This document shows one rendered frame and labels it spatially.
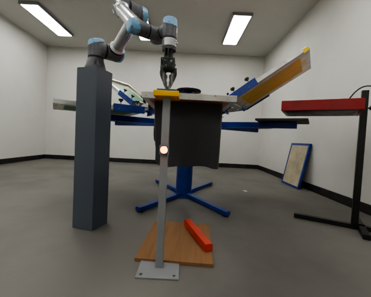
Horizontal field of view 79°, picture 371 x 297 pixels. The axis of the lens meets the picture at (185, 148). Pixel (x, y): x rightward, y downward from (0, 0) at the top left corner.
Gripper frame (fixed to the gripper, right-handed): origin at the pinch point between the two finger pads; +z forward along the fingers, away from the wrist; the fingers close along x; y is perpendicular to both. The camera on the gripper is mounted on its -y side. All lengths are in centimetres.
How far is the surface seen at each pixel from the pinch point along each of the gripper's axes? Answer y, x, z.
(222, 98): -17.3, 32.0, 0.5
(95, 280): 14, -30, 98
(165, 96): 3.3, -0.5, 5.2
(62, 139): -490, -322, 42
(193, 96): -17.3, 14.4, 0.6
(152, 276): 10, -3, 97
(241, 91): -98, 63, -22
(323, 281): 5, 87, 98
